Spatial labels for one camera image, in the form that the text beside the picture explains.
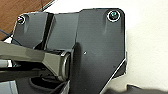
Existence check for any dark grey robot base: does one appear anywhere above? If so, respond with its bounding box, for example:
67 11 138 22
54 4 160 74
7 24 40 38
11 7 128 94

